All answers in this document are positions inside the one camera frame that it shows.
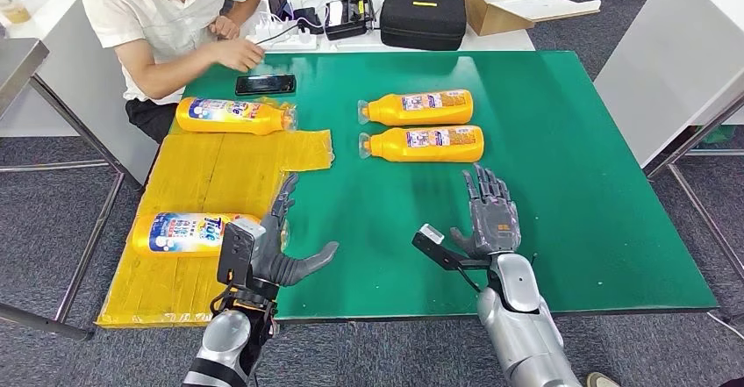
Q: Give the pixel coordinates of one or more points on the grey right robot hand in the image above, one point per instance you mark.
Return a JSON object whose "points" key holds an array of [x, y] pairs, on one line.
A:
{"points": [[494, 224]]}

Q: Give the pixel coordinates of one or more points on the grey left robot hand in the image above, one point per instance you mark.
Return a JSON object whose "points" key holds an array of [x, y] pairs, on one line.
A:
{"points": [[273, 262]]}

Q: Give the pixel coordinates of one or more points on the person's left hand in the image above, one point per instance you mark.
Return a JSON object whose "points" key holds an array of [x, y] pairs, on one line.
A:
{"points": [[224, 27]]}

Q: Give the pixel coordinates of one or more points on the person's right hand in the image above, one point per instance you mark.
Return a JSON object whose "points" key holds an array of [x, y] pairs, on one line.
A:
{"points": [[241, 54]]}

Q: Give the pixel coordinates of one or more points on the black smartphone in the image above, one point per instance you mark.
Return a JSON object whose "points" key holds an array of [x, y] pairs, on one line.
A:
{"points": [[265, 85]]}

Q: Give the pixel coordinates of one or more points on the orange detergent bottle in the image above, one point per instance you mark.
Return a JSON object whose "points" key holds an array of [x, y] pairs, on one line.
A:
{"points": [[232, 117], [395, 146], [386, 111], [180, 234]]}

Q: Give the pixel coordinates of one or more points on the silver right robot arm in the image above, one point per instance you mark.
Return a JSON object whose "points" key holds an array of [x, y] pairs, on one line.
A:
{"points": [[523, 332]]}

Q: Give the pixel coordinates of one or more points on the person's right forearm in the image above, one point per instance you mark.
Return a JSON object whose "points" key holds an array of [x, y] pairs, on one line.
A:
{"points": [[174, 73]]}

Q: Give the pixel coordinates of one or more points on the person's left forearm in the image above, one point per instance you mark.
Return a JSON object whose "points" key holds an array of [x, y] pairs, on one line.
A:
{"points": [[247, 0]]}

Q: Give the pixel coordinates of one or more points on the white power strip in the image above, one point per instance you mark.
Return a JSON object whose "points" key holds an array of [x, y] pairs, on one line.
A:
{"points": [[290, 41]]}

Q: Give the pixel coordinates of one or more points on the person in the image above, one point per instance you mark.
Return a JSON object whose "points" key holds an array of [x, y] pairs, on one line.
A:
{"points": [[157, 18]]}

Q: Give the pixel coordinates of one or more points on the black power adapter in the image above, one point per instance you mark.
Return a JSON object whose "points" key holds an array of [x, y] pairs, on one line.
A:
{"points": [[308, 21]]}

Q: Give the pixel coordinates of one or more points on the yellow tape mat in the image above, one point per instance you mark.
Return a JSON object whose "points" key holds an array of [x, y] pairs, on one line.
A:
{"points": [[203, 181]]}

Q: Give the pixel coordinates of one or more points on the black desktop device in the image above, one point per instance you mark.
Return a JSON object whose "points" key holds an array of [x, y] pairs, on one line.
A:
{"points": [[347, 18]]}

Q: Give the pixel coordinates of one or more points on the white table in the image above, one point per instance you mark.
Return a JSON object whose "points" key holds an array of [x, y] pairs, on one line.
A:
{"points": [[668, 53], [75, 88], [503, 44]]}

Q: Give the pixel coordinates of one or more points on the black carrying case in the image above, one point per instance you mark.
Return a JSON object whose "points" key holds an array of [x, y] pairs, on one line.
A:
{"points": [[423, 19]]}

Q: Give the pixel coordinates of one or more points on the tan shoe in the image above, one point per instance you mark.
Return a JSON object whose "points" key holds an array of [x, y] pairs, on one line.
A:
{"points": [[601, 380]]}

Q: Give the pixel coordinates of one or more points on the open cardboard box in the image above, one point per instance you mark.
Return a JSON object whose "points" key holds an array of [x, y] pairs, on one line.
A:
{"points": [[491, 21]]}

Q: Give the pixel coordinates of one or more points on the steel table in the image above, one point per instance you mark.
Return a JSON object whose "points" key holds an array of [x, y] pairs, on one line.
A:
{"points": [[715, 153], [17, 67]]}

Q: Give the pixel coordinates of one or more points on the plastic drink cup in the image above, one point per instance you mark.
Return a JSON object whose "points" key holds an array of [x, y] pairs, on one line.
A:
{"points": [[14, 3]]}

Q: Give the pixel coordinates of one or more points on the white packing sheet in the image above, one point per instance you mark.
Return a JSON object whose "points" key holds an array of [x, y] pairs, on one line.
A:
{"points": [[543, 6]]}

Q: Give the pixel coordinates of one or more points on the green plastic crate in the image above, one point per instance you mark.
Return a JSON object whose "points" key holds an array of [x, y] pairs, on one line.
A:
{"points": [[716, 135]]}

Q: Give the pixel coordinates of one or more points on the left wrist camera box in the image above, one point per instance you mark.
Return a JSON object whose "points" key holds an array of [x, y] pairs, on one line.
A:
{"points": [[235, 253]]}

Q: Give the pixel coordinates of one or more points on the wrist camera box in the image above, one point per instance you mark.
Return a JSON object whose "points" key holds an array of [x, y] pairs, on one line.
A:
{"points": [[436, 245], [235, 253]]}

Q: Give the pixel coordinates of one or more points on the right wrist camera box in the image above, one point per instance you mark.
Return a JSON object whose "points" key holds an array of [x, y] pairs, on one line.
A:
{"points": [[436, 245]]}

